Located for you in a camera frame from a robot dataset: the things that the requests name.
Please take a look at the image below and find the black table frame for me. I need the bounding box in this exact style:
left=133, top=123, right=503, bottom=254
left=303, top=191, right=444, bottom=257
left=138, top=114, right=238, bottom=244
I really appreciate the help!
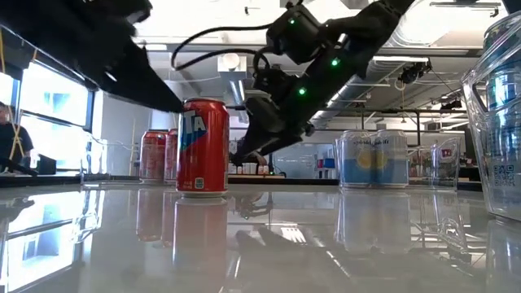
left=0, top=173, right=484, bottom=193

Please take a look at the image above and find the person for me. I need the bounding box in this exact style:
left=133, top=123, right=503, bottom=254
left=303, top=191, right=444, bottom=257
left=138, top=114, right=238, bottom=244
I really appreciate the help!
left=0, top=100, right=36, bottom=174

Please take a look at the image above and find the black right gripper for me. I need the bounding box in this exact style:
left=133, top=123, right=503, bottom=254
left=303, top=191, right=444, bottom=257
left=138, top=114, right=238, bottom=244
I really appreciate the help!
left=230, top=94, right=315, bottom=166

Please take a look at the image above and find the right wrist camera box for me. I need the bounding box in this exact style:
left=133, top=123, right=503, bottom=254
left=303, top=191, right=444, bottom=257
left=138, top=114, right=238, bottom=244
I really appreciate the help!
left=251, top=66, right=297, bottom=98

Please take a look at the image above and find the black spotlight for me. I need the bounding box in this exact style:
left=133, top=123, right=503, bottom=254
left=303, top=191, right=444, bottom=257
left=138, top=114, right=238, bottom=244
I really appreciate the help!
left=396, top=59, right=433, bottom=85

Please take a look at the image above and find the round white lamp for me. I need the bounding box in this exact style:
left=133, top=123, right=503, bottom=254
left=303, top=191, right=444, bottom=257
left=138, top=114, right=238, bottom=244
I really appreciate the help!
left=217, top=51, right=248, bottom=75

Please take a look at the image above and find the black pipe rail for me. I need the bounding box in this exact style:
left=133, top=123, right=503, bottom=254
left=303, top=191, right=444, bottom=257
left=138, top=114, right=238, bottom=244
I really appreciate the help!
left=309, top=106, right=457, bottom=147

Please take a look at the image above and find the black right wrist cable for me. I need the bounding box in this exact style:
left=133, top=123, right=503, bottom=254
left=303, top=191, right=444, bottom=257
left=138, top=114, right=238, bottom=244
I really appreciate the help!
left=169, top=24, right=273, bottom=71

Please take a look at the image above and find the black window frame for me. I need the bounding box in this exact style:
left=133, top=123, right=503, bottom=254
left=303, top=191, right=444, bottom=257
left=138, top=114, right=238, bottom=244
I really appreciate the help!
left=0, top=24, right=99, bottom=180

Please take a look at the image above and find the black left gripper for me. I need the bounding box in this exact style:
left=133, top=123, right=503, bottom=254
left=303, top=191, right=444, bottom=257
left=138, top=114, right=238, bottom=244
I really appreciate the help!
left=48, top=0, right=184, bottom=114

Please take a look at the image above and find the clear plastic bin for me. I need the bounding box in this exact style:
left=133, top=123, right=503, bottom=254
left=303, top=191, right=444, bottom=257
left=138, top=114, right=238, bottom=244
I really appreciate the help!
left=334, top=129, right=462, bottom=191
left=79, top=133, right=184, bottom=186
left=460, top=14, right=521, bottom=224

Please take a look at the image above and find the silver ventilation duct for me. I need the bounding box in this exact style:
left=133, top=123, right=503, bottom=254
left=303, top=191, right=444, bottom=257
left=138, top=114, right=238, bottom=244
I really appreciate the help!
left=311, top=56, right=412, bottom=130

